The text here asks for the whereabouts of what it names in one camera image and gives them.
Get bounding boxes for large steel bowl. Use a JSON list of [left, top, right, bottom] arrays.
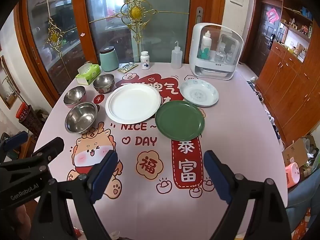
[[65, 102, 98, 134]]

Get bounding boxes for medium steel bowl pink base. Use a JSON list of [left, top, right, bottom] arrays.
[[63, 86, 86, 108]]

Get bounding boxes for small steel bowl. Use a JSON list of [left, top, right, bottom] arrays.
[[93, 74, 114, 94]]

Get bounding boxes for white paper plate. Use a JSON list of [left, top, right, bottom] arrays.
[[105, 83, 162, 125]]

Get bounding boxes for green plate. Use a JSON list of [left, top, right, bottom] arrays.
[[155, 100, 205, 141]]

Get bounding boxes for white blue patterned plate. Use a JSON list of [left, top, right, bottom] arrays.
[[180, 79, 219, 107]]

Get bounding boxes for left hand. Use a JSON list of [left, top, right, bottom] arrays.
[[11, 205, 31, 239]]

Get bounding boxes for pink plastic container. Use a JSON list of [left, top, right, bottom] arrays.
[[285, 162, 300, 189]]

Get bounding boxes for cardboard box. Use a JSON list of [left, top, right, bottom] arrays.
[[282, 135, 318, 167]]

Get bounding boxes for green tissue pack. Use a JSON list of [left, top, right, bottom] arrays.
[[75, 63, 101, 85]]

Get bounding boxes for pink printed tablecloth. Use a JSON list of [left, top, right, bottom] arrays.
[[36, 72, 287, 239]]

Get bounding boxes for teal ceramic jar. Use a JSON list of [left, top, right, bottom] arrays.
[[99, 46, 119, 72]]

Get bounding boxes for gold pill blister pack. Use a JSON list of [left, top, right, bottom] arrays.
[[118, 62, 138, 74]]

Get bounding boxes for wooden glass sliding door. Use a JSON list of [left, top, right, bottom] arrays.
[[13, 0, 225, 106]]

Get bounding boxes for wooden cabinet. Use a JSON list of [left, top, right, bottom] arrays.
[[257, 0, 319, 145]]

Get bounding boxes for white supplement bottle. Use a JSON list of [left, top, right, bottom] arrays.
[[140, 51, 150, 70]]

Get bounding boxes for clear squeeze bottle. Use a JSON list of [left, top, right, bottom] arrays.
[[171, 41, 183, 69]]

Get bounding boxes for white storage cabinet box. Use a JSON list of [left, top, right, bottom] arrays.
[[189, 23, 244, 80]]

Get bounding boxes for dark wooden entrance door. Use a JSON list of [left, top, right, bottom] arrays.
[[242, 0, 282, 76]]

